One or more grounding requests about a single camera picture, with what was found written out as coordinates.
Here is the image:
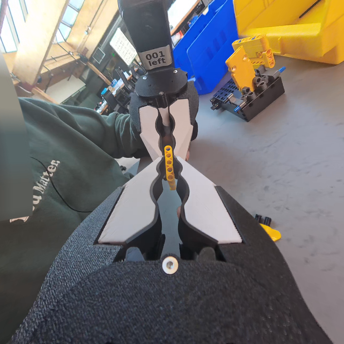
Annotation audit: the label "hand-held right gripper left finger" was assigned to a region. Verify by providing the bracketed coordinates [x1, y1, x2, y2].
[98, 157, 166, 245]

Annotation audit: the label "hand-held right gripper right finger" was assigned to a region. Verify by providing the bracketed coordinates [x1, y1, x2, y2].
[175, 157, 243, 245]

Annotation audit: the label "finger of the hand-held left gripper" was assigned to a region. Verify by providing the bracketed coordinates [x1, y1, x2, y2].
[168, 98, 194, 162]
[139, 105, 163, 162]

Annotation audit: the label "yellow lego beam with holes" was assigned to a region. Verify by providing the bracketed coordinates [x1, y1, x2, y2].
[164, 146, 178, 191]

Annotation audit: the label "yellow lego plate black pins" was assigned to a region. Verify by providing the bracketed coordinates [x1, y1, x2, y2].
[254, 214, 282, 242]

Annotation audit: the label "person's left forearm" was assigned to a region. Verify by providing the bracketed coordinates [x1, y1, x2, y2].
[89, 109, 151, 159]

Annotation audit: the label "lego model on black base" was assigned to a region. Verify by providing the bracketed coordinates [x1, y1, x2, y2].
[210, 34, 286, 123]

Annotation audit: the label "whiteboard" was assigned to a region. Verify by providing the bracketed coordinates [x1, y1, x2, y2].
[109, 27, 138, 67]

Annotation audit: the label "blue storage bin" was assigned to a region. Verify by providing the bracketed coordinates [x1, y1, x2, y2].
[172, 0, 240, 95]

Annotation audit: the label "yellow storage bin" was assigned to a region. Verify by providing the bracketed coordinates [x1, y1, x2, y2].
[233, 0, 344, 65]

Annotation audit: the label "black earbud cable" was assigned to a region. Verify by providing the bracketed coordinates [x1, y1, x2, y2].
[30, 157, 94, 213]

